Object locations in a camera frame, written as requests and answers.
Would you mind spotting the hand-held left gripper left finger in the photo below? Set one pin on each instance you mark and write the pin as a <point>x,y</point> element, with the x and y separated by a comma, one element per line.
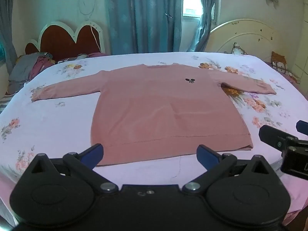
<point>92,155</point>

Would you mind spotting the magenta pillow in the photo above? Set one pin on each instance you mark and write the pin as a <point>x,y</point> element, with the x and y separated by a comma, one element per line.
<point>97,54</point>

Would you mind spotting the grey striped mattress edge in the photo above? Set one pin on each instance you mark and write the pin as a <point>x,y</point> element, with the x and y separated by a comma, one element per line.
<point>4,102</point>

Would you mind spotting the pile of grey pink clothes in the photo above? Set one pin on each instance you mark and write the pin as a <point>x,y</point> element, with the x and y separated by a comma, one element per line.
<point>31,66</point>

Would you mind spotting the narrow blue curtain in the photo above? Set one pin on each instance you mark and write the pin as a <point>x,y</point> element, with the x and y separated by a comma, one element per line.
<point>207,16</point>

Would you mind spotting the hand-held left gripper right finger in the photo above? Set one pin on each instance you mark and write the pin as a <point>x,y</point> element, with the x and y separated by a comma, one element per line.
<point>207,156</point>

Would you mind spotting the white patterned pillow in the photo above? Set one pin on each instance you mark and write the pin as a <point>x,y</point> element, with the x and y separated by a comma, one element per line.
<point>238,49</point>

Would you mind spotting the floral white bed sheet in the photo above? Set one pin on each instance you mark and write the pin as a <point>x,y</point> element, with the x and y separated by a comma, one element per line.
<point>60,120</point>

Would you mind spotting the pink long-sleeved sweater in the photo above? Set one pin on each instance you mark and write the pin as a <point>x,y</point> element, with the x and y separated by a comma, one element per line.
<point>156,105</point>

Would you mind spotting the red and white headboard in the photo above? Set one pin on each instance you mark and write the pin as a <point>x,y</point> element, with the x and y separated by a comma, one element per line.
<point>65,41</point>

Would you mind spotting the cream arched headboard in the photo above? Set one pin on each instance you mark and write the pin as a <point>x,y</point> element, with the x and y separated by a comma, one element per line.
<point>250,36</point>

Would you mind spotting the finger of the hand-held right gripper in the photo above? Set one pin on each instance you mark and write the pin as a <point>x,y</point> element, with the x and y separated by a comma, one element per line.
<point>272,134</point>
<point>303,127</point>

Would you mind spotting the wide blue curtain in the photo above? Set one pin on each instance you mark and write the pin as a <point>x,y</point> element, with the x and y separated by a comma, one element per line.
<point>144,14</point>

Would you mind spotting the bright window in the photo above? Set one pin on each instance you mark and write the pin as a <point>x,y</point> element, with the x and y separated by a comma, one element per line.
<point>191,0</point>

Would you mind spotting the orange patterned pillow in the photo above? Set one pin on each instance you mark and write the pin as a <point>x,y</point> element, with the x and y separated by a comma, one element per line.
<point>279,61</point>

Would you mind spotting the blue curtain edge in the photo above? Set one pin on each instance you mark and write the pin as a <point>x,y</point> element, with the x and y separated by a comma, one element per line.
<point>6,24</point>

